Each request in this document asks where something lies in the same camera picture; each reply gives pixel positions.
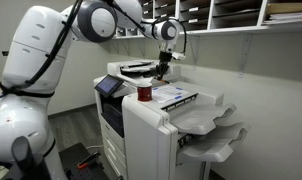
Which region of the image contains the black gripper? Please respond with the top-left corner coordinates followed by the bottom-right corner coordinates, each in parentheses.
top-left (156, 50), bottom-right (174, 81)

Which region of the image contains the orange and black pen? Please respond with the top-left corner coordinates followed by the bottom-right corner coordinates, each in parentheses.
top-left (154, 76), bottom-right (171, 85)

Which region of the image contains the printed instruction paper sheet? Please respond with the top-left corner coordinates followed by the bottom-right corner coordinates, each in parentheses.
top-left (151, 84), bottom-right (191, 105)

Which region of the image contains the red patterned mug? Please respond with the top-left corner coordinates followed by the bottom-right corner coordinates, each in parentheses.
top-left (136, 82), bottom-right (154, 103)

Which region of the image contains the white copier finisher unit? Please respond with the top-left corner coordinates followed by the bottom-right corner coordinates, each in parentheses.
top-left (121, 80), bottom-right (252, 180)

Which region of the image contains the white and navy office copier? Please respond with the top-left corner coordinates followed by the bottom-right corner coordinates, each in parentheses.
top-left (93, 59), bottom-right (183, 180)

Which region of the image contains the white mail sorter shelf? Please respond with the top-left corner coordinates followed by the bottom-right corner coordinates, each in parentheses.
top-left (113, 0), bottom-right (302, 38)

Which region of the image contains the black clamp with orange tip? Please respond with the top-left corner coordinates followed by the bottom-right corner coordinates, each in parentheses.
top-left (76, 151), bottom-right (102, 170)

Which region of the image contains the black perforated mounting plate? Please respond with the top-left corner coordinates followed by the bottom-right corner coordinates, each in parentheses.
top-left (58, 142), bottom-right (108, 180)

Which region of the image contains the stack of papers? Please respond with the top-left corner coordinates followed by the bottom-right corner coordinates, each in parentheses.
top-left (262, 11), bottom-right (302, 26)

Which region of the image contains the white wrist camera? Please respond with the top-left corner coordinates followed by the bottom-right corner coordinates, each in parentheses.
top-left (170, 51), bottom-right (187, 62)

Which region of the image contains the grey shelf bracket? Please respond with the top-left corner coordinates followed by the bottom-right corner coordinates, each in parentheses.
top-left (238, 32), bottom-right (254, 80)
top-left (188, 34), bottom-right (201, 71)

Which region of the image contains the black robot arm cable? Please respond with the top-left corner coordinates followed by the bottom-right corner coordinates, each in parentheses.
top-left (0, 0), bottom-right (84, 98)

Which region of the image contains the dark grey post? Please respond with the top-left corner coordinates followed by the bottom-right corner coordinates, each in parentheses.
top-left (10, 135), bottom-right (53, 180)

